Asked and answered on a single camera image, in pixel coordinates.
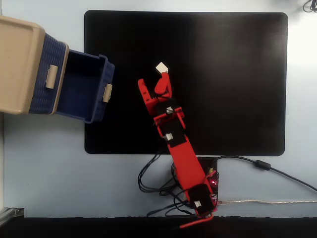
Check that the pink lit controller board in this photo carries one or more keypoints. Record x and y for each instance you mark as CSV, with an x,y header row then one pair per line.
x,y
213,183

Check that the aluminium frame profile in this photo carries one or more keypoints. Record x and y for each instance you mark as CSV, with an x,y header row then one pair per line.
x,y
10,214

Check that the red straight gripper finger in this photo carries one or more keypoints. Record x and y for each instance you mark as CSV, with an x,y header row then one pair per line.
x,y
146,95

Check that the white toy brick block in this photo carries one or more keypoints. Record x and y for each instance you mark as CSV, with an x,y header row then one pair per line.
x,y
161,67

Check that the blue drawer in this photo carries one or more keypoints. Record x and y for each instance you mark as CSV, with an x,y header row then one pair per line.
x,y
81,81

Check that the black rectangular table mat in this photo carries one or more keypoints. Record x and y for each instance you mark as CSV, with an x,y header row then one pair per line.
x,y
235,86

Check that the beige plastic drawer cabinet frame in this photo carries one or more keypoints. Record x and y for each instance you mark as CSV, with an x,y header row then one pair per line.
x,y
15,62

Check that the red curved gripper finger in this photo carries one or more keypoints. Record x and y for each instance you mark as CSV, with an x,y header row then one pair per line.
x,y
163,86

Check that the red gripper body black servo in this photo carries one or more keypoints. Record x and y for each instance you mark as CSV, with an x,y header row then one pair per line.
x,y
168,107

